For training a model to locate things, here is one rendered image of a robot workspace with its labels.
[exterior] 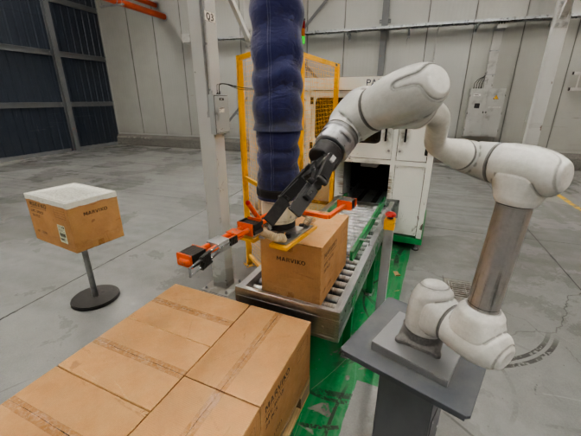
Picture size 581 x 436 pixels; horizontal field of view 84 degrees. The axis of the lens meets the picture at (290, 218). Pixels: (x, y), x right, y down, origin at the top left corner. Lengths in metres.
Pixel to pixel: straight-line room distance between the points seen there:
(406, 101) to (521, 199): 0.57
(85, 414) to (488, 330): 1.56
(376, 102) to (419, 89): 0.09
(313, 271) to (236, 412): 0.83
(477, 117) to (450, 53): 1.83
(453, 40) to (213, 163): 8.57
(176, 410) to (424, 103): 1.42
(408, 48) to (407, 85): 9.72
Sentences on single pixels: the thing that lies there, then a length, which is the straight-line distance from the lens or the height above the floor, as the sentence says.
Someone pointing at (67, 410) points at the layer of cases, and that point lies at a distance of 1.79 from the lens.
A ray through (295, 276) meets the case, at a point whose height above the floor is 0.73.
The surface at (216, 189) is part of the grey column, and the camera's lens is 2.87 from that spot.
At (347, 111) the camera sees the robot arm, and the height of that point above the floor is 1.71.
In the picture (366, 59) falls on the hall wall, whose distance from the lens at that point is 10.49.
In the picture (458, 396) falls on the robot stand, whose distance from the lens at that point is 1.44.
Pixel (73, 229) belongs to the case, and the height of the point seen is 0.82.
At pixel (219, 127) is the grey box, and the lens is 2.73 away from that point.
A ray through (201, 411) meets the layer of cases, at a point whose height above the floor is 0.54.
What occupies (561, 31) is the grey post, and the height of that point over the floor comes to 2.35.
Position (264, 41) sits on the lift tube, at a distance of 1.51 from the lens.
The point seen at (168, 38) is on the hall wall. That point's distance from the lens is 13.28.
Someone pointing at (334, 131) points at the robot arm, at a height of 1.67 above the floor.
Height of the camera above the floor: 1.74
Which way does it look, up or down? 20 degrees down
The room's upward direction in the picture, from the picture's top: straight up
